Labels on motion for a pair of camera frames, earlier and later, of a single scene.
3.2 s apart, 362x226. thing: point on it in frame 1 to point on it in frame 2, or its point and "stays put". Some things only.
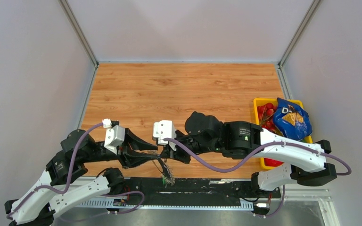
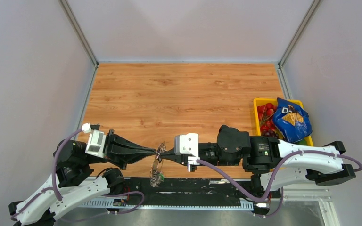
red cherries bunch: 265,115 stays put
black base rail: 186,194 stays put
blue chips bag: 291,121 stays put
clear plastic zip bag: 166,169 to 157,176
